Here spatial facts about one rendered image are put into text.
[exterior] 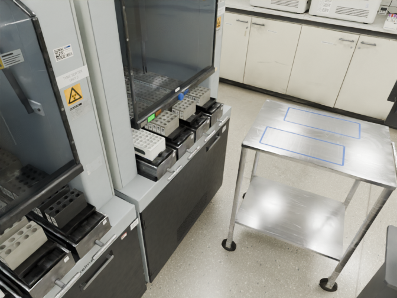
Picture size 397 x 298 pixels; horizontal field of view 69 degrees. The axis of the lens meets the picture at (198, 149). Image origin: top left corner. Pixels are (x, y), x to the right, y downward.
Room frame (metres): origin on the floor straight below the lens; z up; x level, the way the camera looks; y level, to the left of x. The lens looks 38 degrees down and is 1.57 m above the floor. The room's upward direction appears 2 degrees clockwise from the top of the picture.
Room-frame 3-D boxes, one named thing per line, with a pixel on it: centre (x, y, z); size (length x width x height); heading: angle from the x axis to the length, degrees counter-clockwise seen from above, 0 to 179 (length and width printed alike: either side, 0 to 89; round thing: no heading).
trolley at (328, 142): (1.09, -0.55, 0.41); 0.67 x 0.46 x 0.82; 67
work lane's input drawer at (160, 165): (1.05, 0.41, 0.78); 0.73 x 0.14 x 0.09; 62
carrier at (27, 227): (0.46, 0.49, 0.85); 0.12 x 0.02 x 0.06; 151
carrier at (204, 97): (1.34, -0.02, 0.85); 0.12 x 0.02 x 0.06; 151
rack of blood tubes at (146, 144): (0.98, 0.29, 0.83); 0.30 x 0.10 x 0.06; 61
